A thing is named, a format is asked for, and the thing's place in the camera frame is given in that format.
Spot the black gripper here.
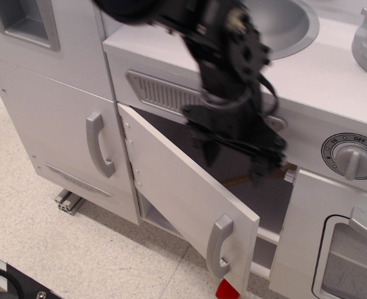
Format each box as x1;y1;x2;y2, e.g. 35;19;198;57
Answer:
183;99;287;187

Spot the white cabinet door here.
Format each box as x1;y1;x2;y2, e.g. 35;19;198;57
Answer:
118;103;260;293

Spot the silver cabinet door handle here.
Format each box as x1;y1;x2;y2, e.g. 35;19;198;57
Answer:
206;214;234;278

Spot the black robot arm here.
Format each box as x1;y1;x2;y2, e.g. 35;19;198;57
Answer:
97;1;287;181

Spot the wooden spatula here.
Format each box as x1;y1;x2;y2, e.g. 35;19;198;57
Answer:
222;163;297;187

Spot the silver vent grille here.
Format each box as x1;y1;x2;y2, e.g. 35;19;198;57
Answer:
125;69;288;133

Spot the grey timer knob dial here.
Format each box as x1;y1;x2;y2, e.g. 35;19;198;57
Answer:
321;133;367;181

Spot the red toy strawberry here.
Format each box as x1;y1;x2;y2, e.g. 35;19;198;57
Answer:
215;279;241;299

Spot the silver sink bowl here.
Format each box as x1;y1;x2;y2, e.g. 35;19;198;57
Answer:
244;0;320;60

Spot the white toy kitchen unit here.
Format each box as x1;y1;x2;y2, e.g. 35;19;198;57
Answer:
0;1;367;298

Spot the silver fridge emblem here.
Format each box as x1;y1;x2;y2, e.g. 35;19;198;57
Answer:
45;163;113;197

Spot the silver fridge door handle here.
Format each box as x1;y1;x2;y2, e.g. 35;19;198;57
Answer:
85;111;115;178

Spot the aluminium extrusion rail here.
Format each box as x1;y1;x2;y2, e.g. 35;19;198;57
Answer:
54;189;85;216

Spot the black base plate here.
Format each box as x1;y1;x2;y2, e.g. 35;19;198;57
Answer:
6;263;61;299

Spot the black cable on floor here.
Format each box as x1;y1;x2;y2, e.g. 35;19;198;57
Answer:
0;266;25;299

